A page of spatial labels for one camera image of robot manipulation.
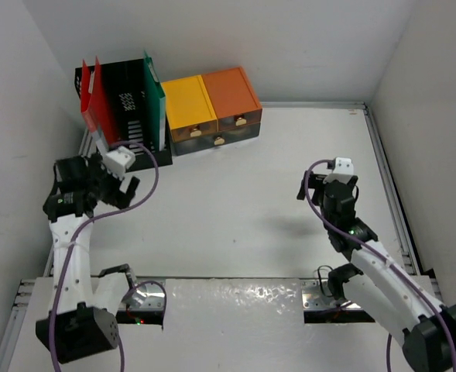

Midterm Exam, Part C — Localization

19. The purple cable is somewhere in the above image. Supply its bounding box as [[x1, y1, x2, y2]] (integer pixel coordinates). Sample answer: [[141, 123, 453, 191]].
[[303, 159, 456, 372], [48, 141, 167, 372]]

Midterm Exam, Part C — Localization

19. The orange yellow drawer cabinet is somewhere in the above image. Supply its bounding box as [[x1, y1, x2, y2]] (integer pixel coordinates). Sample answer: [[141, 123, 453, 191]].
[[162, 67, 262, 156]]

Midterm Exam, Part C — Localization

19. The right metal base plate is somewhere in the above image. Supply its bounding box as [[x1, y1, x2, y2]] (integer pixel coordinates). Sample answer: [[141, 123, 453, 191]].
[[301, 278, 362, 312]]

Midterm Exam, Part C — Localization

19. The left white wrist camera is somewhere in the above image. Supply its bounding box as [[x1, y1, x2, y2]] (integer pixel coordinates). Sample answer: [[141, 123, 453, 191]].
[[102, 146, 135, 179]]

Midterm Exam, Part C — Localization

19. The black mesh file organizer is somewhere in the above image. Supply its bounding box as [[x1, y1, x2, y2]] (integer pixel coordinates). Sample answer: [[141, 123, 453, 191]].
[[74, 58, 173, 167]]

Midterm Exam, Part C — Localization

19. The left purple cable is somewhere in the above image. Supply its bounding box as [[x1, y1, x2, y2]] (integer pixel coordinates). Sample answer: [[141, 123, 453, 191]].
[[48, 141, 167, 372]]

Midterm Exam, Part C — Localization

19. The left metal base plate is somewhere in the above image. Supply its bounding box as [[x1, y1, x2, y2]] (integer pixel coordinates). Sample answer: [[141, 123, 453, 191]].
[[119, 277, 167, 312]]

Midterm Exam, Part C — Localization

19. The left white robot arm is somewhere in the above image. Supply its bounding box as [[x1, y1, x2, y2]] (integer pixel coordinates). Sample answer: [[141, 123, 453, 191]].
[[36, 146, 139, 367]]

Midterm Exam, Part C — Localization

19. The red folder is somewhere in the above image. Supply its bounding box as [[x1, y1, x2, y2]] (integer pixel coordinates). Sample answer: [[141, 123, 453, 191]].
[[80, 57, 121, 155]]

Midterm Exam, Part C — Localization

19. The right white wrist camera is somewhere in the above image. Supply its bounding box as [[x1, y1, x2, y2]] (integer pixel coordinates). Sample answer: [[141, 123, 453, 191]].
[[324, 157, 355, 184]]

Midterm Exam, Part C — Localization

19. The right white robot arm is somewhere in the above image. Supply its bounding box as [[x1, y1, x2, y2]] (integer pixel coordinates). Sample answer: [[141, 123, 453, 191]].
[[297, 170, 456, 371]]

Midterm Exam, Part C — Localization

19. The metal base plate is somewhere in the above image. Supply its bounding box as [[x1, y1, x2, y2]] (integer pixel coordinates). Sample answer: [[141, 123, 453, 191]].
[[301, 278, 362, 312], [119, 277, 167, 312]]

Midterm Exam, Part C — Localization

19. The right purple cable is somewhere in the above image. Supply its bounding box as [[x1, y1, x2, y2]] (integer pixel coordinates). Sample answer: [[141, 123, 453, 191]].
[[303, 159, 456, 372]]

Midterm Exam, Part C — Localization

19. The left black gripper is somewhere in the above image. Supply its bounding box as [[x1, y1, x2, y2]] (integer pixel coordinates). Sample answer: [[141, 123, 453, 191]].
[[84, 154, 137, 211]]

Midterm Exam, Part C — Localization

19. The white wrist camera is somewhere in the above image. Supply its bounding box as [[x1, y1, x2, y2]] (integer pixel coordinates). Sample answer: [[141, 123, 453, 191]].
[[324, 157, 355, 184], [102, 146, 135, 179]]

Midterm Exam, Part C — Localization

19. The green folder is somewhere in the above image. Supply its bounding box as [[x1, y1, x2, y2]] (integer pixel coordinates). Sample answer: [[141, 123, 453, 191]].
[[143, 50, 166, 151]]

